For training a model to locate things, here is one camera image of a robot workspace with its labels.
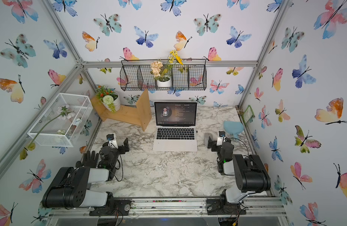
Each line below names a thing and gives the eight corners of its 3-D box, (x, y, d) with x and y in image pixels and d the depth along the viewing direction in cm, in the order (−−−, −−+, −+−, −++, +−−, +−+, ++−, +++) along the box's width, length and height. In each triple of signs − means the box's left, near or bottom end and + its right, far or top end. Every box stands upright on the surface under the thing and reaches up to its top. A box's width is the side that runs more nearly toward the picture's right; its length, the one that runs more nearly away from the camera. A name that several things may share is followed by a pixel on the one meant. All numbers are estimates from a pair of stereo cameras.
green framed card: (244, 124, 113) (249, 116, 106) (240, 112, 121) (244, 104, 114) (250, 124, 113) (255, 116, 106) (245, 112, 121) (250, 104, 114)
